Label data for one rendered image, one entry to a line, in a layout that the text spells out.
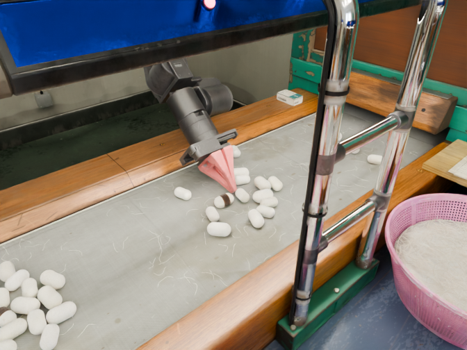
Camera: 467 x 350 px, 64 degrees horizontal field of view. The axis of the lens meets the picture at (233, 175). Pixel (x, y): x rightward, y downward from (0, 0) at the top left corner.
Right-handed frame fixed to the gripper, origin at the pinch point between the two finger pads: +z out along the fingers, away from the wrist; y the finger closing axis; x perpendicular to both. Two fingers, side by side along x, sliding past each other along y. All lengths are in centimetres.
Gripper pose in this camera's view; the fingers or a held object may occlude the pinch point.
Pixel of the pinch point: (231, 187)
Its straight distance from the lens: 66.2
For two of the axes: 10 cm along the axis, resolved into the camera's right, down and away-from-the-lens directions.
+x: -4.3, 3.6, 8.3
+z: 4.9, 8.6, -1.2
